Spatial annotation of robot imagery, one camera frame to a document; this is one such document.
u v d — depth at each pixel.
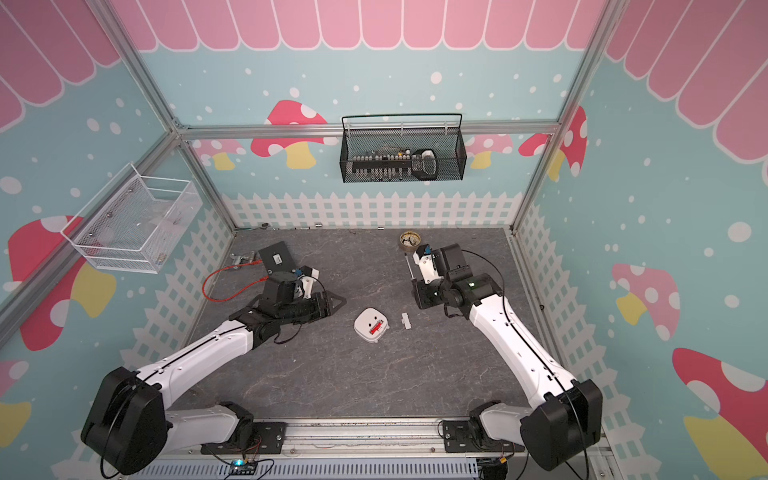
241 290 1.03
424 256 0.70
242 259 1.09
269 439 0.74
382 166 0.89
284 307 0.67
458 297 0.53
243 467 0.73
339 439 0.76
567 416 0.38
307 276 0.77
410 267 0.79
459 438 0.74
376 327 0.90
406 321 0.95
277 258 1.09
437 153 0.94
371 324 0.90
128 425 0.40
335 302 0.78
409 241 1.16
